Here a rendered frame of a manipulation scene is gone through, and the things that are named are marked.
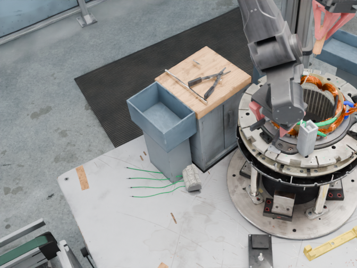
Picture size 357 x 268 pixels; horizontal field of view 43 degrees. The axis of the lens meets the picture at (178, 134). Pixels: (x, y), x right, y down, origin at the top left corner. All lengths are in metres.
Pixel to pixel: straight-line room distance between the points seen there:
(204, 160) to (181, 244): 0.26
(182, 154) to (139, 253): 0.31
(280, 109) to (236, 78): 0.47
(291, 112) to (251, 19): 0.18
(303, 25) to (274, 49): 0.74
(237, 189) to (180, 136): 0.26
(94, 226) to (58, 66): 1.90
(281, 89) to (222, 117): 0.51
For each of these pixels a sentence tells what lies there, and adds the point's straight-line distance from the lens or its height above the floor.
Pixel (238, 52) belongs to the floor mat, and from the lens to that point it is 2.98.
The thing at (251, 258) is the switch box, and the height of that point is 0.83.
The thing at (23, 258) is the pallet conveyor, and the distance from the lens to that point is 1.46.
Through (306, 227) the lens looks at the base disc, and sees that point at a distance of 1.33.
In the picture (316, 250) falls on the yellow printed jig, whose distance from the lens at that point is 1.32.
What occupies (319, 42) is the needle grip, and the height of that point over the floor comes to 1.32.
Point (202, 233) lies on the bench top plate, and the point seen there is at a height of 0.78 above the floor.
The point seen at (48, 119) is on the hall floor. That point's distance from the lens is 2.84.
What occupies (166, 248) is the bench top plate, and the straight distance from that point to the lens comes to 1.33.
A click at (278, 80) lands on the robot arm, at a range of 0.85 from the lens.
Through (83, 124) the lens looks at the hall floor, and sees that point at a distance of 2.73.
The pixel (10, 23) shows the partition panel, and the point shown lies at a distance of 3.30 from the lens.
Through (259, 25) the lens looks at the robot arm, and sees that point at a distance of 0.82.
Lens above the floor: 1.97
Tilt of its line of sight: 50 degrees down
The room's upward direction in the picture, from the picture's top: 9 degrees counter-clockwise
